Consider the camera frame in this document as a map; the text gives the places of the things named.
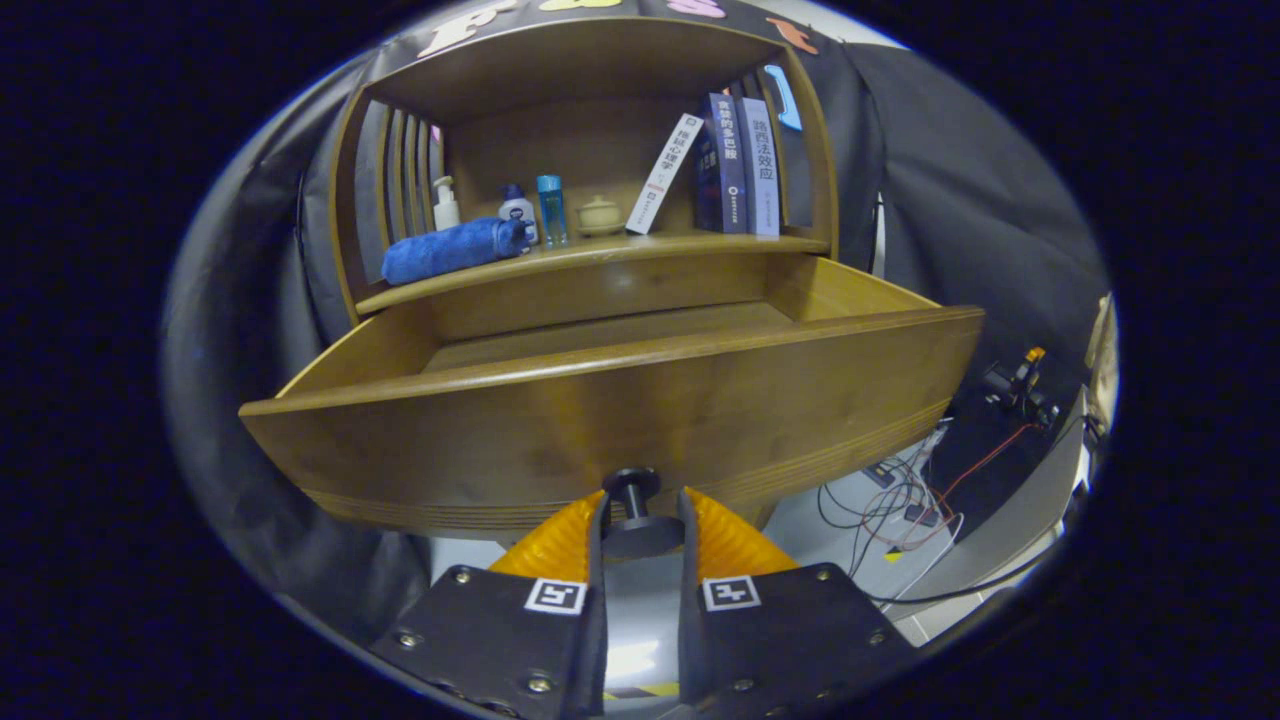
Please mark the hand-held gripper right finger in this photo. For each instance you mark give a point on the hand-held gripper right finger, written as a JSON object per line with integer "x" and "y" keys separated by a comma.
{"x": 690, "y": 650}

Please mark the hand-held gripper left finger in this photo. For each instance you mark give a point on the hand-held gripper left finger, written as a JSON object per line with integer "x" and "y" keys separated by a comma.
{"x": 596, "y": 650}

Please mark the black drawer knob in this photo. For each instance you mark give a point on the black drawer knob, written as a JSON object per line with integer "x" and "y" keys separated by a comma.
{"x": 640, "y": 535}

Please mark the wooden drawer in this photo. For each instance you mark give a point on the wooden drawer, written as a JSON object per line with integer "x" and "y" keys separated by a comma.
{"x": 600, "y": 420}

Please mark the wooden countertop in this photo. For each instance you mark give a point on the wooden countertop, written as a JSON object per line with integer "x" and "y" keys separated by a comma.
{"x": 650, "y": 243}

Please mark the wooden cabinet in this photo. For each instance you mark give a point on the wooden cabinet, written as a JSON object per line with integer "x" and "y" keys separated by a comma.
{"x": 560, "y": 140}

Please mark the small black adapter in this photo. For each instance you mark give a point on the small black adapter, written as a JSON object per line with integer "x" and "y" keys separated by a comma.
{"x": 915, "y": 515}

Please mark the grey board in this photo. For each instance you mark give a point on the grey board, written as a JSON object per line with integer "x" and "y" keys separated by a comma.
{"x": 1020, "y": 520}

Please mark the orange and black clamp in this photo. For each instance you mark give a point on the orange and black clamp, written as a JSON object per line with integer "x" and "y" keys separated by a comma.
{"x": 1020, "y": 385}

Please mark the blue folded towel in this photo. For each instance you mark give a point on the blue folded towel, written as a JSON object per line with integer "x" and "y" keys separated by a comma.
{"x": 450, "y": 250}

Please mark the beige lidded teacup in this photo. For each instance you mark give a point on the beige lidded teacup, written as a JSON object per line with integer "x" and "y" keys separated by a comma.
{"x": 600, "y": 217}

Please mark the clear blue bottle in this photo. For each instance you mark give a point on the clear blue bottle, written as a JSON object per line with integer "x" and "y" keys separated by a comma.
{"x": 552, "y": 215}

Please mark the white bottle with blue cap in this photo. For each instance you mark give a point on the white bottle with blue cap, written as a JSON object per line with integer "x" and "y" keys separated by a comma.
{"x": 517, "y": 215}

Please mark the light stand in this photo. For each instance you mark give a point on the light stand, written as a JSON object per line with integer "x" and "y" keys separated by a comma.
{"x": 879, "y": 240}

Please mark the white pump bottle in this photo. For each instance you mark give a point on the white pump bottle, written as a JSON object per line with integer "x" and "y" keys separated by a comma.
{"x": 446, "y": 212}

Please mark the white book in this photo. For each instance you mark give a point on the white book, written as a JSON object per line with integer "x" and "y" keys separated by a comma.
{"x": 662, "y": 175}

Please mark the pale purple book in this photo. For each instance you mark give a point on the pale purple book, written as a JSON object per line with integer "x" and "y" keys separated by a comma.
{"x": 760, "y": 170}

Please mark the dark blue book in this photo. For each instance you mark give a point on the dark blue book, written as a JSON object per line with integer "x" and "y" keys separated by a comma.
{"x": 728, "y": 165}

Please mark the beige bag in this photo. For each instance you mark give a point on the beige bag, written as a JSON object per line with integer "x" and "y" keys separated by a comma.
{"x": 1103, "y": 360}

